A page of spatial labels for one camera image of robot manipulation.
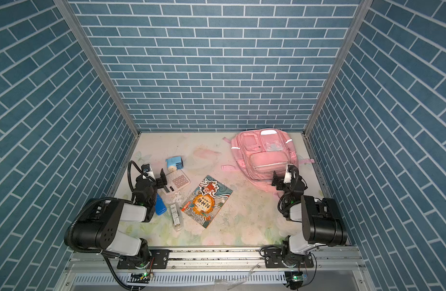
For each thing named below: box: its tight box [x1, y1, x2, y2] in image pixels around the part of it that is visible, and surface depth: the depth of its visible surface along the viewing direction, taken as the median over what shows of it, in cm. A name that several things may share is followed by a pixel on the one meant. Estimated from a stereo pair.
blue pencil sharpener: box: [165, 155, 184, 172], surface depth 101 cm
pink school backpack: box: [221, 127, 316, 196], surface depth 107 cm
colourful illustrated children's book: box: [179, 174, 234, 229], surface depth 92 cm
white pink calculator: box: [163, 169, 191, 195], surface depth 98 cm
